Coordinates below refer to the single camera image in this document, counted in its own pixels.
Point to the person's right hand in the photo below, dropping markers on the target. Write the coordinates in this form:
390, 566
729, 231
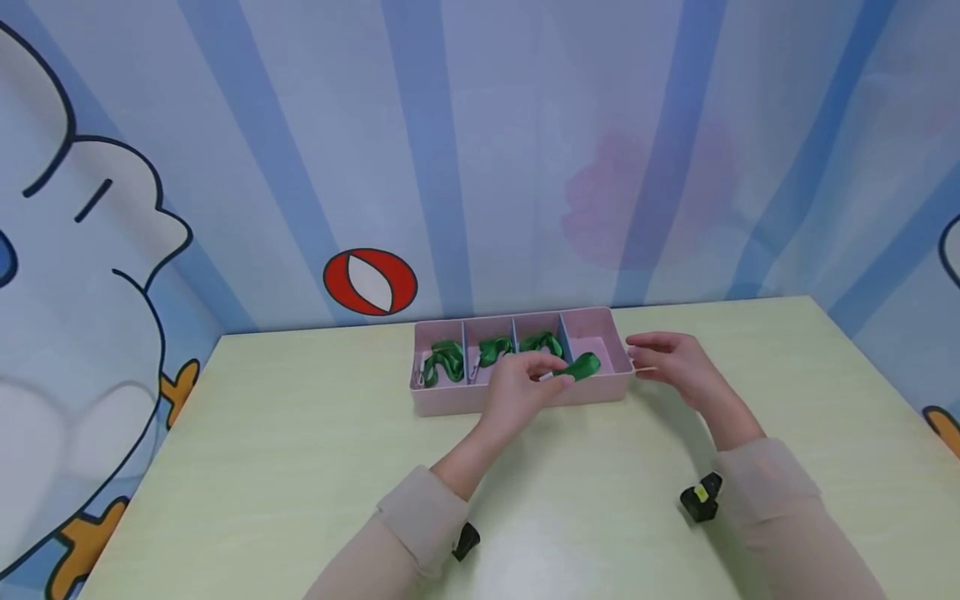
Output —
694, 371

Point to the person's left hand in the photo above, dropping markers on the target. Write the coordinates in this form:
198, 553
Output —
517, 396

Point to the person's right fingers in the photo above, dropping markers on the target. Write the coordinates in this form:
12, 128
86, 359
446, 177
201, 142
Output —
654, 342

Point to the person's left thumb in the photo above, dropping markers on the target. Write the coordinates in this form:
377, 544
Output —
556, 383

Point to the person's right thumb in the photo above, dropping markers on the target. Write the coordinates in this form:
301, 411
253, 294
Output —
648, 372

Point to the person's left fingers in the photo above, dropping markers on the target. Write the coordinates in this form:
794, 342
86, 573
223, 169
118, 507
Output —
541, 361

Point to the person's left forearm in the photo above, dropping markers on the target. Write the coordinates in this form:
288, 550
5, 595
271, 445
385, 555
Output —
420, 525

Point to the person's right forearm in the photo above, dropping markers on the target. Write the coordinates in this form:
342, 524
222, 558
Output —
780, 517

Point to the pink divided plastic tray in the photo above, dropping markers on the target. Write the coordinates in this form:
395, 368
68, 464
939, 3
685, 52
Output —
450, 398

